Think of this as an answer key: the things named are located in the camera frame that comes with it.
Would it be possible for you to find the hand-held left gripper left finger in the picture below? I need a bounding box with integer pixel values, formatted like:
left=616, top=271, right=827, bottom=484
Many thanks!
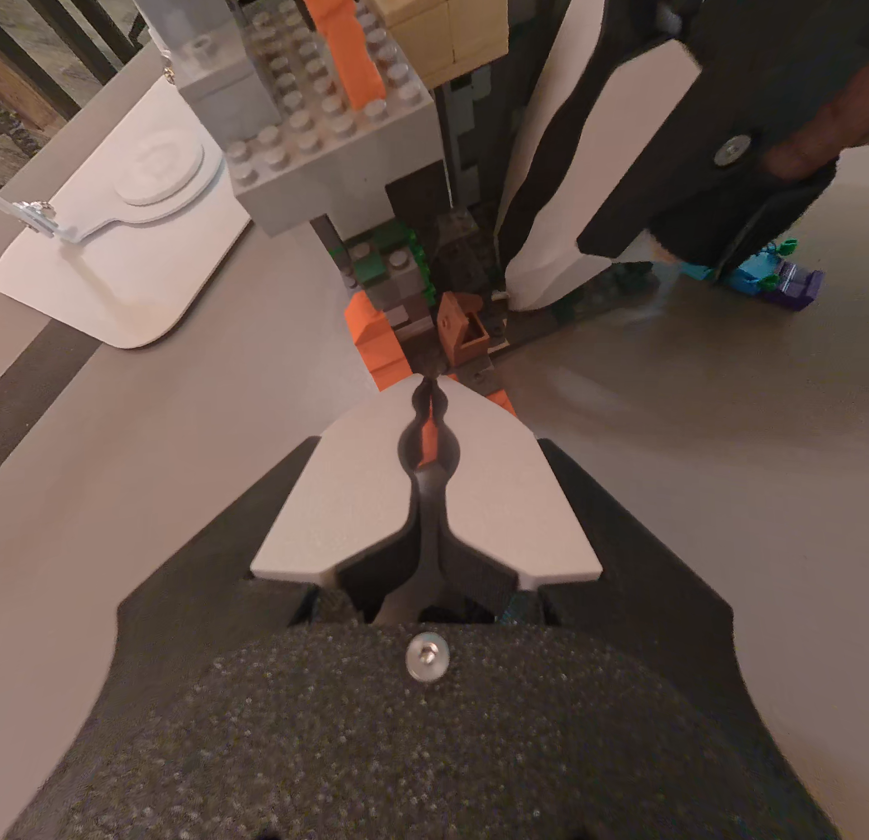
left=250, top=377, right=430, bottom=617

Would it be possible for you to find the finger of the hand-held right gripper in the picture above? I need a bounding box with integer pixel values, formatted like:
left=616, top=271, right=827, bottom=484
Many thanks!
left=497, top=0, right=632, bottom=267
left=508, top=38, right=702, bottom=311

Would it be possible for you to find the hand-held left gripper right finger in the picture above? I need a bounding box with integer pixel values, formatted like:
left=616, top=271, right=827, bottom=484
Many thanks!
left=438, top=374, right=604, bottom=613

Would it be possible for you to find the brown toy brick chest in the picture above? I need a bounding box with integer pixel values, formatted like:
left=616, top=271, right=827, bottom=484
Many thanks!
left=436, top=291, right=491, bottom=370

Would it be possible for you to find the zombie toy brick figure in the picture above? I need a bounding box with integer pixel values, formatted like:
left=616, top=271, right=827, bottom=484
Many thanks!
left=679, top=239, right=826, bottom=311

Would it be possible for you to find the toy brick cave building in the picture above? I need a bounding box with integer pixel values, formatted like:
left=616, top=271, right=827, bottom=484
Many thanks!
left=119, top=0, right=663, bottom=470

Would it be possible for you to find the person's right hand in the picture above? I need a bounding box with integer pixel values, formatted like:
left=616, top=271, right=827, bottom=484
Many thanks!
left=767, top=62, right=869, bottom=181

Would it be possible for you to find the white stand with pole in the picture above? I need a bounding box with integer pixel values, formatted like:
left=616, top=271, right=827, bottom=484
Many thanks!
left=0, top=76, right=252, bottom=349

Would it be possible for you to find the brown wooden panel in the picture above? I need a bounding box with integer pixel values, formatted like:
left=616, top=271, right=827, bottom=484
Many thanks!
left=0, top=58, right=67, bottom=138

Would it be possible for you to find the black metal frame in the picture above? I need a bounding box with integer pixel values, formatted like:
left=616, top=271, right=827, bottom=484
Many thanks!
left=0, top=0, right=153, bottom=124

